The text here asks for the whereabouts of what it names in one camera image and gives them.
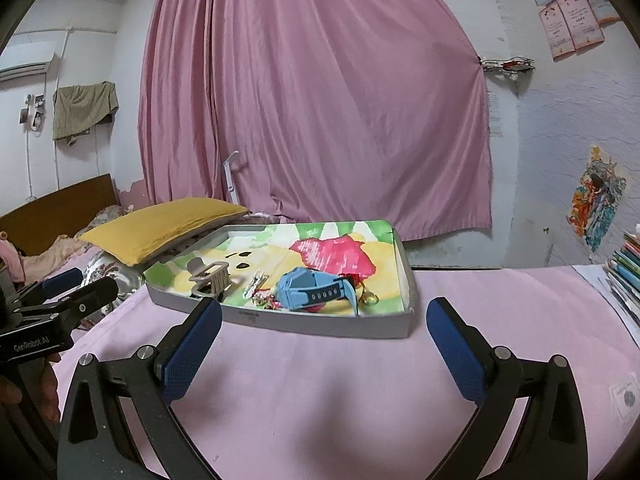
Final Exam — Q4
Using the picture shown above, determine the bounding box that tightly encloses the white hair claw clip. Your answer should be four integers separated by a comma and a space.
186, 257, 231, 301

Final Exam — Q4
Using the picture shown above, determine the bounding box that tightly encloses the red string bracelet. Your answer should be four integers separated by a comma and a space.
252, 289, 282, 310

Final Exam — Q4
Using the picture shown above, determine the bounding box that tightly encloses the gold red gem brooch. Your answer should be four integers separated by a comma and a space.
358, 287, 380, 306

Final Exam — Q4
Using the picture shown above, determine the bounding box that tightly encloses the blue smart watch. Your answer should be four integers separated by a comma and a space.
277, 266, 359, 316

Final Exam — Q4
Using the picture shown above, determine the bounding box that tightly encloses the left hand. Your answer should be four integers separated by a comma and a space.
1, 353, 61, 425

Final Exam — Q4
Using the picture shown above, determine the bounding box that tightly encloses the brown wooden headboard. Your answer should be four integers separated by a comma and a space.
1, 174, 118, 256

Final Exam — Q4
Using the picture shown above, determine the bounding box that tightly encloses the yellow pillow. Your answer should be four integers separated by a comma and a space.
80, 197, 248, 266

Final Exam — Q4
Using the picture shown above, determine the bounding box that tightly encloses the pink bed sheet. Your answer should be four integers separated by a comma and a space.
44, 244, 640, 480

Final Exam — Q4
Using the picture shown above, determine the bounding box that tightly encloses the colourful painted tray box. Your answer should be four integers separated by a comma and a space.
144, 220, 416, 339

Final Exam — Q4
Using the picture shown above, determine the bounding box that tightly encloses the olive green hanging cloth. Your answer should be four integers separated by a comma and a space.
52, 81, 119, 141

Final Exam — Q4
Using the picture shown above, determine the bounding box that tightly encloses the stack of books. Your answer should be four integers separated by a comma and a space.
604, 232, 640, 326

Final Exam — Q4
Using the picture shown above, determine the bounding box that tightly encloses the white air conditioner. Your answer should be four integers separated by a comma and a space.
0, 51, 54, 82

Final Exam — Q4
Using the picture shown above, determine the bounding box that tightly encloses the pink curtain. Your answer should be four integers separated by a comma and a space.
138, 0, 492, 240

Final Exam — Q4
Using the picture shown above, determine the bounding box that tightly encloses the wall socket with plugs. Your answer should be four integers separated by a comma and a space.
20, 94, 46, 132

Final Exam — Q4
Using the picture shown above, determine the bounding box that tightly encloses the colourful wall drawing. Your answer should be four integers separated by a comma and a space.
566, 145, 628, 254

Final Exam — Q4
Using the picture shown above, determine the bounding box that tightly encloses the curtain tieback bracket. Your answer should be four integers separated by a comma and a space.
480, 56, 535, 74

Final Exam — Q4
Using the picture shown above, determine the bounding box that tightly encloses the wall certificates cluster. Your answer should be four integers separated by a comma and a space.
534, 0, 622, 61

